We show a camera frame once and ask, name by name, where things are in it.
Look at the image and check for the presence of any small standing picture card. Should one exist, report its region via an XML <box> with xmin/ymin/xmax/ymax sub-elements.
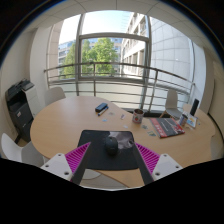
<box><xmin>186</xmin><ymin>114</ymin><xmax>199</xmax><ymax>129</ymax></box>

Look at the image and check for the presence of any red magazine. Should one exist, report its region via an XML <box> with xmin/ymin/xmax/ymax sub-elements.
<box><xmin>149</xmin><ymin>117</ymin><xmax>186</xmax><ymax>139</ymax></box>

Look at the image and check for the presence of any white chair with wooden legs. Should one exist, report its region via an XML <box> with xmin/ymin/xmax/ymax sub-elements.
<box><xmin>0</xmin><ymin>132</ymin><xmax>46</xmax><ymax>168</ymax></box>

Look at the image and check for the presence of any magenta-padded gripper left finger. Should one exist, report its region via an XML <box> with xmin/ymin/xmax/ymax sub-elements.
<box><xmin>40</xmin><ymin>142</ymin><xmax>92</xmax><ymax>186</ymax></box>

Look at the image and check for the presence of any black and white printer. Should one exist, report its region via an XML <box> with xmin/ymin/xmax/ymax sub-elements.
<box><xmin>4</xmin><ymin>78</ymin><xmax>42</xmax><ymax>144</ymax></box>

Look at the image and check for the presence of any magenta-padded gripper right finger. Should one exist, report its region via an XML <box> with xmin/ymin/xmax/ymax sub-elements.
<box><xmin>132</xmin><ymin>142</ymin><xmax>184</xmax><ymax>186</ymax></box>

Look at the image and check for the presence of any black mouse pad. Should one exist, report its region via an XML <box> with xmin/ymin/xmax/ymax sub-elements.
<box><xmin>77</xmin><ymin>129</ymin><xmax>139</xmax><ymax>172</ymax></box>

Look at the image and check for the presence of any printed ceramic mug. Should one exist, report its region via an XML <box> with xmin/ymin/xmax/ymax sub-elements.
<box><xmin>131</xmin><ymin>108</ymin><xmax>145</xmax><ymax>125</ymax></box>

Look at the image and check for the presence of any blue marker pen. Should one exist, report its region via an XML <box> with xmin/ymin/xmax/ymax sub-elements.
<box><xmin>97</xmin><ymin>106</ymin><xmax>110</xmax><ymax>117</ymax></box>

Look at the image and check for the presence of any black standing device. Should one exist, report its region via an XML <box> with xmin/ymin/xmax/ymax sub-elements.
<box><xmin>189</xmin><ymin>98</ymin><xmax>200</xmax><ymax>117</ymax></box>

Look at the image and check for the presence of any metal balcony railing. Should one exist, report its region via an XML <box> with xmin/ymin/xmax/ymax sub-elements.
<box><xmin>43</xmin><ymin>62</ymin><xmax>198</xmax><ymax>114</ymax></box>

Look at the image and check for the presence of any black computer mouse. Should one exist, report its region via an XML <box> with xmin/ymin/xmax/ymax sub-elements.
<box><xmin>104</xmin><ymin>135</ymin><xmax>120</xmax><ymax>156</ymax></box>

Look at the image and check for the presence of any black whiteboard eraser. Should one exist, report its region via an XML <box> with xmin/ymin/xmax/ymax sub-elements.
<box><xmin>94</xmin><ymin>102</ymin><xmax>109</xmax><ymax>113</ymax></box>

